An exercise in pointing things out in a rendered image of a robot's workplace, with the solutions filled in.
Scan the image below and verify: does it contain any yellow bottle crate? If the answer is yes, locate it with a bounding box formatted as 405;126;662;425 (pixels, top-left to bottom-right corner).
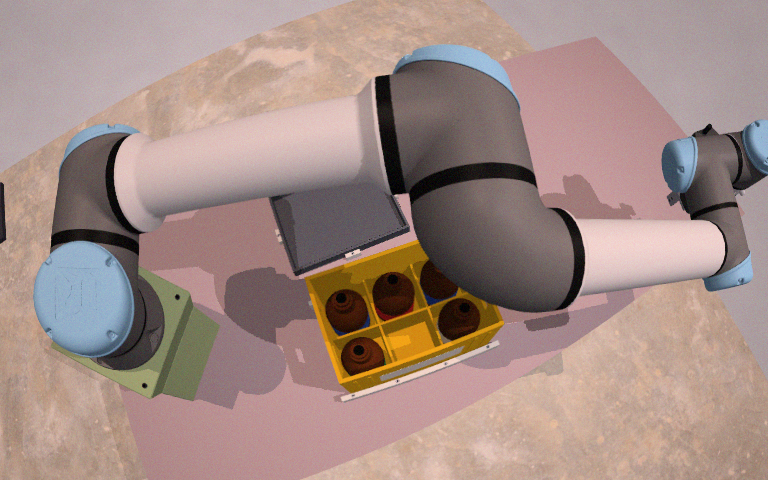
313;240;504;393

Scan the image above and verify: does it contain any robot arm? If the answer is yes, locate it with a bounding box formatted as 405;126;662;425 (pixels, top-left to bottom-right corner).
33;44;768;370

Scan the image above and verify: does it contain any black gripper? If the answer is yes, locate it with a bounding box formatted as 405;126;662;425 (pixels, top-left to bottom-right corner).
667;124;745;214

